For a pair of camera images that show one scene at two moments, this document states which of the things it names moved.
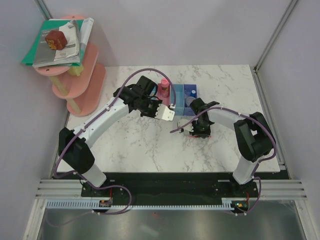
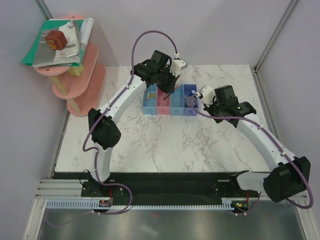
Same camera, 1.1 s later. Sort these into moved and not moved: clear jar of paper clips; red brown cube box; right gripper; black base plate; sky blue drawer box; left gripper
Moved: right gripper; left gripper
Not moved: clear jar of paper clips; black base plate; red brown cube box; sky blue drawer box
